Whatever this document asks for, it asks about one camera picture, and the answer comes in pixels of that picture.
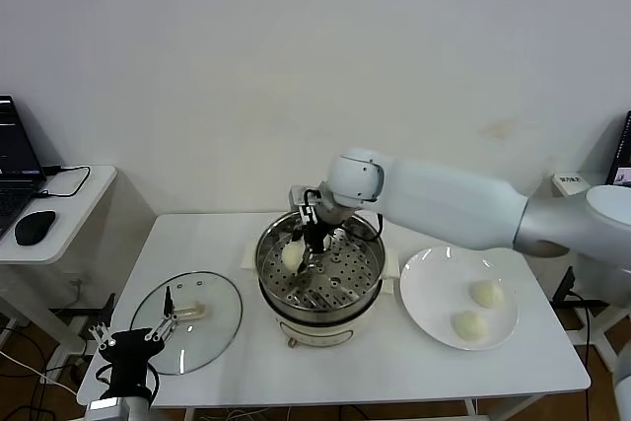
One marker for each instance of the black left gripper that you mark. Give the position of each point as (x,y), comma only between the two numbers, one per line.
(128,349)

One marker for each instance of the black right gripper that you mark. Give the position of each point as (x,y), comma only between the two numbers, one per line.
(314,237)

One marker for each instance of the round glass pot lid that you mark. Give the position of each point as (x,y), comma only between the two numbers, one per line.
(207,342)

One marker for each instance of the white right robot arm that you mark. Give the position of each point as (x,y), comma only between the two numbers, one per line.
(443,204)

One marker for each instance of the steel steamer basket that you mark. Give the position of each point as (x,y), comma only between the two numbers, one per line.
(355,273)

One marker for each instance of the white electric cooker base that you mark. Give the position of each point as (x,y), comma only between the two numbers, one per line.
(320,329)

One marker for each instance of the white side table with mouse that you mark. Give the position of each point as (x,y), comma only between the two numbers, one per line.
(84,214)

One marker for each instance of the black computer mouse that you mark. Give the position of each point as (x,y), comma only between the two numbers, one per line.
(35,228)

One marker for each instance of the white round plate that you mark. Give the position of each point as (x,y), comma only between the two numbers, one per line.
(434,293)

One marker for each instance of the black laptop with mouse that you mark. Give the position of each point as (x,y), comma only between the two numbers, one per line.
(15,145)

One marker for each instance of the white side table with label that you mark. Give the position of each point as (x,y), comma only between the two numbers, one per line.
(563,190)

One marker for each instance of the small printed table label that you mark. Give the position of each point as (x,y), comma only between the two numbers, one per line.
(569,178)

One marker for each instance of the black laptop without mouse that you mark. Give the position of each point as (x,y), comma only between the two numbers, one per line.
(622,164)

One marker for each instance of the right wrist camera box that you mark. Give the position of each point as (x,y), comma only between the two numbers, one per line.
(298,196)

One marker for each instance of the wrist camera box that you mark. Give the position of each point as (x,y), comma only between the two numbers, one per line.
(298,196)
(103,404)

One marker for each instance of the white wall socket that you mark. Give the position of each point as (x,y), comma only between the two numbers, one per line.
(80,279)

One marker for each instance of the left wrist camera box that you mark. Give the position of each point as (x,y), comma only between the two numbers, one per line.
(103,404)

